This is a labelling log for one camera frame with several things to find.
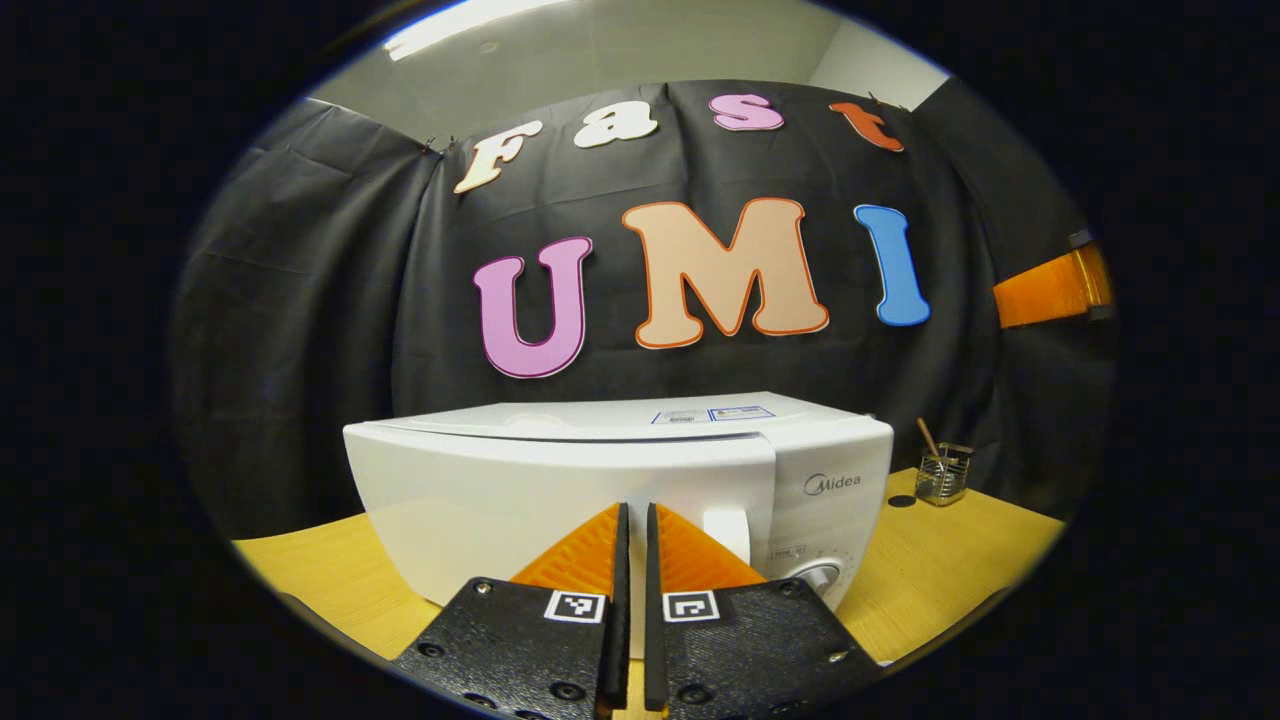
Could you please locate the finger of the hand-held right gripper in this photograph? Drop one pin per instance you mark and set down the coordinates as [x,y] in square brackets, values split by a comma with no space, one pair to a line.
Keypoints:
[1050,290]

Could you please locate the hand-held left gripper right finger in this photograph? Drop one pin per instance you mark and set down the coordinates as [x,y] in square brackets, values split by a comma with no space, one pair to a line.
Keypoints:
[654,620]

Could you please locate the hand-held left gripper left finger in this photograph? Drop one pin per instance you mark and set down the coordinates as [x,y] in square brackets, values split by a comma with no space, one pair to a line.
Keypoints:
[621,620]

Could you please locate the white microwave oven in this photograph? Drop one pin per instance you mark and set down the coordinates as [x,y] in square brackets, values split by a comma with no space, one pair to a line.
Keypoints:
[500,500]

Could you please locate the wooden stick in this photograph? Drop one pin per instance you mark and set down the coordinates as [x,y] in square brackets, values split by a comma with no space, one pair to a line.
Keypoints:
[927,436]

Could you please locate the small clear cup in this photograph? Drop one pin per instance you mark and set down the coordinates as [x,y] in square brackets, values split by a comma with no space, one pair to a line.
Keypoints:
[945,478]

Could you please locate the black cloth clip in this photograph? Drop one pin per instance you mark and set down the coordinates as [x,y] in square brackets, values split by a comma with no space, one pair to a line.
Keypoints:
[880,100]
[432,147]

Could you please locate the small black cap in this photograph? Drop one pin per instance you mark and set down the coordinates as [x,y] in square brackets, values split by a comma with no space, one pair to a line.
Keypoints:
[901,500]

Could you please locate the black backdrop cloth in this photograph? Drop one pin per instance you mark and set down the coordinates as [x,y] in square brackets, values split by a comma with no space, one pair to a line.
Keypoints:
[320,300]

